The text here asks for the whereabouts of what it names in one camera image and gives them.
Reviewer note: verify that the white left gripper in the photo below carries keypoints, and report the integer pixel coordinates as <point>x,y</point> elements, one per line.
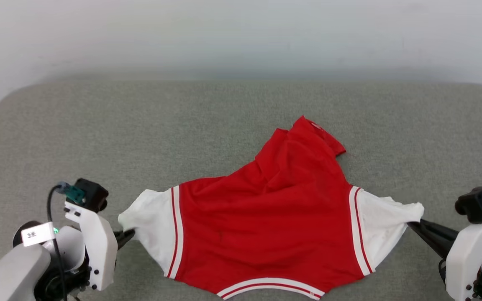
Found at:
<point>101,251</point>

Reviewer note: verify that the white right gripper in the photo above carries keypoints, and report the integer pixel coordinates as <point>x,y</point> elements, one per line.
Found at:
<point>462,263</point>

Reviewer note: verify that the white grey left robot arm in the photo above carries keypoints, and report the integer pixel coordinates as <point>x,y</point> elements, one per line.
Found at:
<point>11,271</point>

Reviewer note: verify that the red and white basketball jersey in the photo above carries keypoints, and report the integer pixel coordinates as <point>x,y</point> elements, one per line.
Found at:
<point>266,217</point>

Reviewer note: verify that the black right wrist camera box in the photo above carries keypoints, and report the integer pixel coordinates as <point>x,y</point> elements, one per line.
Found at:
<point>477,202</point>

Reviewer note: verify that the white paper label tag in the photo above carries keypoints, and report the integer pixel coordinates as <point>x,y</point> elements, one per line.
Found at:
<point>38,234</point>

